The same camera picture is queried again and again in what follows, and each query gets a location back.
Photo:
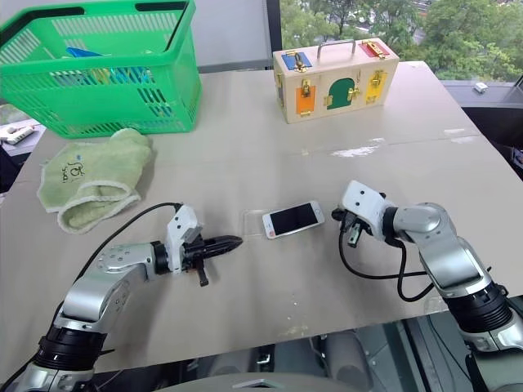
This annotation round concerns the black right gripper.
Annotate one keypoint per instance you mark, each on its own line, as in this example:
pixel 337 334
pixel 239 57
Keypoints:
pixel 363 224

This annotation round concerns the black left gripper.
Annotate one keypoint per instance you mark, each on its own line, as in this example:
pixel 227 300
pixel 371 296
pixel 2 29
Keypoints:
pixel 193 254

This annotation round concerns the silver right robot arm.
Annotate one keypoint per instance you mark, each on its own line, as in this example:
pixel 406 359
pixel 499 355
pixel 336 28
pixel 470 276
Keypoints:
pixel 449 253

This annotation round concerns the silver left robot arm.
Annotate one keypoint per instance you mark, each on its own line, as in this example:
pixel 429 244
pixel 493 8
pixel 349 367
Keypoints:
pixel 90 294

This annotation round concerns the clear plastic phone case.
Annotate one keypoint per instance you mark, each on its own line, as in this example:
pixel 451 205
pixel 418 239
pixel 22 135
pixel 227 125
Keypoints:
pixel 253 224

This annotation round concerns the white smartphone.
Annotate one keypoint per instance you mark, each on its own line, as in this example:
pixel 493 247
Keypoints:
pixel 292 219

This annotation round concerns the dark rounded shape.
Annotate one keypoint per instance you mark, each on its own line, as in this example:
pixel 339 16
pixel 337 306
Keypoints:
pixel 347 359

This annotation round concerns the grey robot torso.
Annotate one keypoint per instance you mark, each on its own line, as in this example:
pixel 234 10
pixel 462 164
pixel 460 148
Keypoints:
pixel 261 381

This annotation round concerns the light green towel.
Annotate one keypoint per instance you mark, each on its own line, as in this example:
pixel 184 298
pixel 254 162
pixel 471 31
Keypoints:
pixel 102 163

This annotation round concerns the wooden lock activity box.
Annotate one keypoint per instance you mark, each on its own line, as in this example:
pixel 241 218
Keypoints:
pixel 327 69

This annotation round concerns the green plastic shopping basket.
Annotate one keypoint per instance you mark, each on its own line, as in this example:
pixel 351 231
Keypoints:
pixel 122 102

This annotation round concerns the small white box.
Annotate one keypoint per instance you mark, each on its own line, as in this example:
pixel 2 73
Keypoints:
pixel 480 87

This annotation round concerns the white power strip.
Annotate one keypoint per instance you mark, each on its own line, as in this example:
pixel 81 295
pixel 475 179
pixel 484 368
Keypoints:
pixel 16 134

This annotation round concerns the blue packet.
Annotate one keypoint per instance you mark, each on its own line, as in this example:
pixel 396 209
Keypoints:
pixel 83 52

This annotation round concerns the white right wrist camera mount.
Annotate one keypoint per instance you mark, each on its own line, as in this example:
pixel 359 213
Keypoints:
pixel 365 204

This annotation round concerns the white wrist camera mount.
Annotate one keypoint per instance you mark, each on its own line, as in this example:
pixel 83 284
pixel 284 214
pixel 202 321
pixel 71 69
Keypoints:
pixel 180 228
pixel 365 204

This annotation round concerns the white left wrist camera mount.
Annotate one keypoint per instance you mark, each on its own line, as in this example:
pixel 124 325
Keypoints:
pixel 180 228

